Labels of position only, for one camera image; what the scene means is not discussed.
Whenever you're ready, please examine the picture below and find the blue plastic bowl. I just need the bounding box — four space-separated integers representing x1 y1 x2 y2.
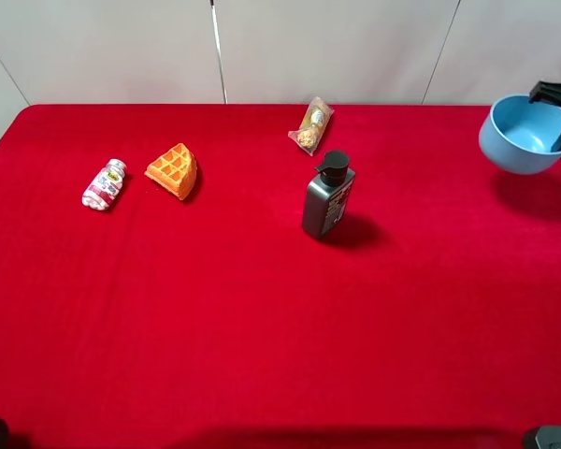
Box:
479 94 561 175

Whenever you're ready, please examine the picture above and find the black pump dispenser bottle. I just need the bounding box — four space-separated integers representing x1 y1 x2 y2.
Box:
302 151 355 239

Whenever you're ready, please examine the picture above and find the clear wrapped snack packet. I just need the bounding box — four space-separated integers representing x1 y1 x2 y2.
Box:
288 96 334 155

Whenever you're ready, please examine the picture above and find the black base corner right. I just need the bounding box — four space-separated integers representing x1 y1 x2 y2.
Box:
522 426 561 449

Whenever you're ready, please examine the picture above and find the orange waffle wedge toy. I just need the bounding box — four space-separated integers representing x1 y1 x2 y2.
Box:
145 143 197 201

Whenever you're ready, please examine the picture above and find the red tablecloth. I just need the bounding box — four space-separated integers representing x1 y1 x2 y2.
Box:
0 105 561 448

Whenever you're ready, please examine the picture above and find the small white pink bottle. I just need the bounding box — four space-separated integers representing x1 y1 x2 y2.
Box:
81 159 127 210

